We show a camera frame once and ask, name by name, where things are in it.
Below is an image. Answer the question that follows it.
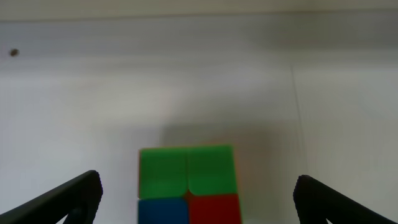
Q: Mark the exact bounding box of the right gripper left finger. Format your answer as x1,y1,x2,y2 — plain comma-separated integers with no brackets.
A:
0,169,104,224

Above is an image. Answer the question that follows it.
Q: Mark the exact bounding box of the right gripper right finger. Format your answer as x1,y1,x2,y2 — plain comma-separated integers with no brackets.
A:
292,174,398,224

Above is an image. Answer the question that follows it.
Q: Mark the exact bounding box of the many-coloured puzzle cube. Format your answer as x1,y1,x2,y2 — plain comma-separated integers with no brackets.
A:
137,144,243,224

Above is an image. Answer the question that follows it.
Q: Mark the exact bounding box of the white shelf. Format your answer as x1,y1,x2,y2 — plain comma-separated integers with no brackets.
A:
0,0,398,224

